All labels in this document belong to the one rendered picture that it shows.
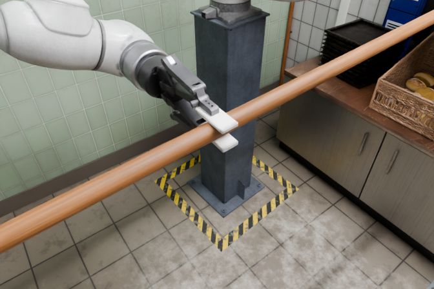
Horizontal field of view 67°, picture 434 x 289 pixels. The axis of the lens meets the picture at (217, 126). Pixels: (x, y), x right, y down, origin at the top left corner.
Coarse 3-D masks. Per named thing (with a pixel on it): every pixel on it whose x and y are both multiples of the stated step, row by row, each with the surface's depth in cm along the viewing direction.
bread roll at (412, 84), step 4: (408, 80) 159; (412, 80) 157; (416, 80) 156; (420, 80) 156; (408, 84) 158; (412, 84) 157; (416, 84) 155; (420, 84) 154; (424, 84) 154; (408, 88) 159; (412, 88) 157; (416, 88) 155
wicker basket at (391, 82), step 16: (416, 48) 148; (432, 48) 159; (400, 64) 145; (416, 64) 158; (432, 64) 160; (384, 80) 139; (400, 80) 156; (400, 96) 135; (416, 96) 130; (384, 112) 144; (400, 112) 138; (416, 112) 133; (416, 128) 136; (432, 128) 131
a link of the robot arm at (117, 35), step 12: (108, 24) 64; (120, 24) 66; (108, 36) 63; (120, 36) 64; (132, 36) 65; (144, 36) 67; (108, 48) 63; (120, 48) 64; (108, 60) 64; (108, 72) 67; (120, 72) 67
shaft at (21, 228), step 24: (408, 24) 72; (432, 24) 76; (360, 48) 65; (384, 48) 68; (312, 72) 59; (336, 72) 61; (264, 96) 54; (288, 96) 56; (240, 120) 51; (168, 144) 46; (192, 144) 47; (120, 168) 43; (144, 168) 44; (72, 192) 40; (96, 192) 41; (24, 216) 38; (48, 216) 39; (0, 240) 36; (24, 240) 38
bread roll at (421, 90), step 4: (420, 88) 150; (424, 88) 149; (428, 88) 149; (416, 92) 151; (420, 92) 150; (424, 92) 149; (428, 92) 148; (432, 92) 147; (424, 96) 149; (428, 96) 148; (432, 96) 147; (432, 100) 147
